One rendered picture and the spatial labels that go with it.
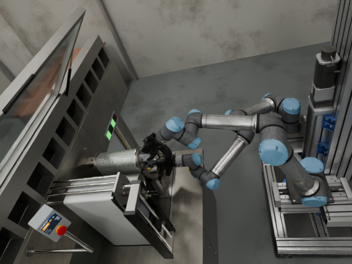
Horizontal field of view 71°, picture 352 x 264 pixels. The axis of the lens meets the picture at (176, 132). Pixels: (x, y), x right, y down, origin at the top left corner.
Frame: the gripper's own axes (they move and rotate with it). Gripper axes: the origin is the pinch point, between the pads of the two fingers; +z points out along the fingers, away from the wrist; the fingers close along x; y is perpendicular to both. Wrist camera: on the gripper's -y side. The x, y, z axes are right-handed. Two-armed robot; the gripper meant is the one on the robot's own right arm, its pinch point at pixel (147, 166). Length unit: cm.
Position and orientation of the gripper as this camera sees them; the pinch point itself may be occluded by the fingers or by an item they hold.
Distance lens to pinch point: 161.2
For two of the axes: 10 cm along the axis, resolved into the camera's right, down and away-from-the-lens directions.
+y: -2.7, -6.7, -6.9
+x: -0.7, 7.3, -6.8
